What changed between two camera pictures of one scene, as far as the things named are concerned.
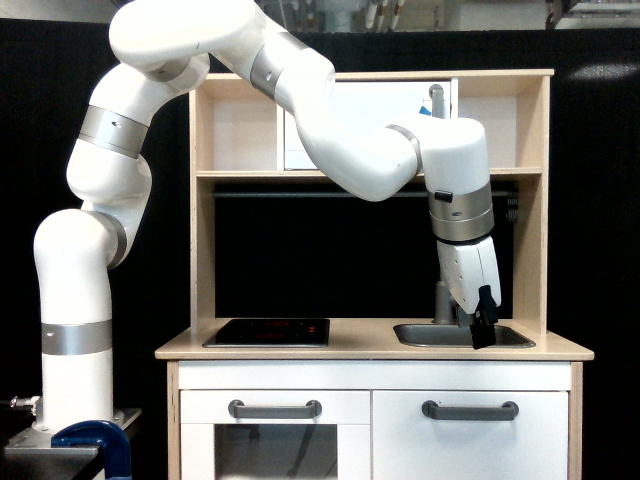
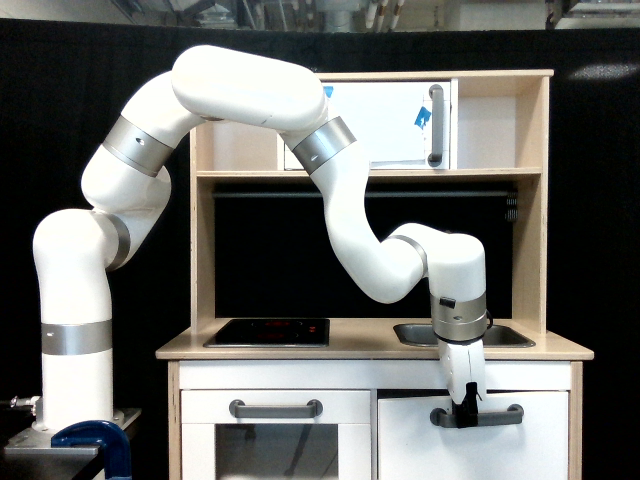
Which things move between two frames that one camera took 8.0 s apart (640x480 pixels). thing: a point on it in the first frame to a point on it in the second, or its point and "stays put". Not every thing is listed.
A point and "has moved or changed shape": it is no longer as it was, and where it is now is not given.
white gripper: [465, 268] to [463, 363]
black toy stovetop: [271, 333] stays put
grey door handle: [508, 411] has moved or changed shape
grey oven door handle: [310, 410] stays put
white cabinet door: [408, 444] stays put
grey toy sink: [459, 336] stays put
